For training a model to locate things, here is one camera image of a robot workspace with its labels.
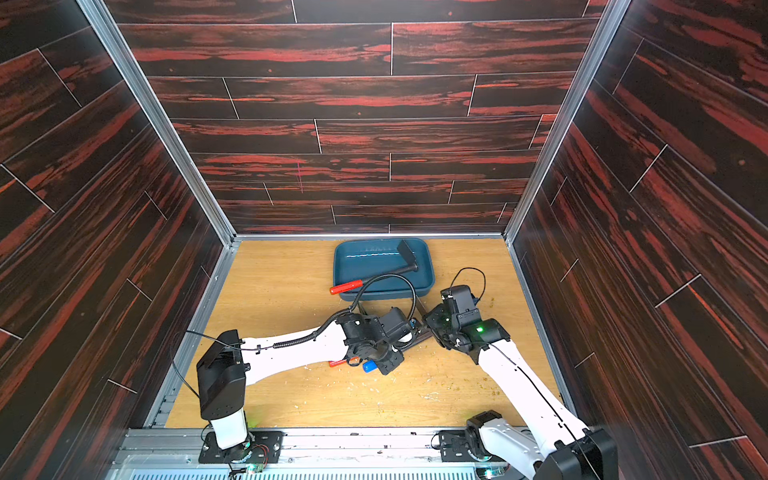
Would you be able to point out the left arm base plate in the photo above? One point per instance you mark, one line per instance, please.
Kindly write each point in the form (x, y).
(261, 447)

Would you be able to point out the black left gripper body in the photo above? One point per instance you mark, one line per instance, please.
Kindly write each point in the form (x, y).
(386, 357)

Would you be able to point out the chrome hoe blue grip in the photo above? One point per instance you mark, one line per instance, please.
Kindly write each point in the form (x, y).
(369, 366)

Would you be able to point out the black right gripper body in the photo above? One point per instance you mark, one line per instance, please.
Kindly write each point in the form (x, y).
(437, 318)

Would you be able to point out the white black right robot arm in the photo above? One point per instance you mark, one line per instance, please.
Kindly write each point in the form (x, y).
(560, 445)

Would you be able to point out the teal plastic storage box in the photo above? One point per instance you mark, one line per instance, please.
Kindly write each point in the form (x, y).
(359, 260)

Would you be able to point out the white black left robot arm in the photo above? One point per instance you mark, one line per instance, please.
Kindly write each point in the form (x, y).
(233, 363)

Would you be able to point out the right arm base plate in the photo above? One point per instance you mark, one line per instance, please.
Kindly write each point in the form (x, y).
(453, 447)

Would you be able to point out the grey hoe red grip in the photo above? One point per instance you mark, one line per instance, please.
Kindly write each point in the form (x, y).
(378, 277)
(420, 335)

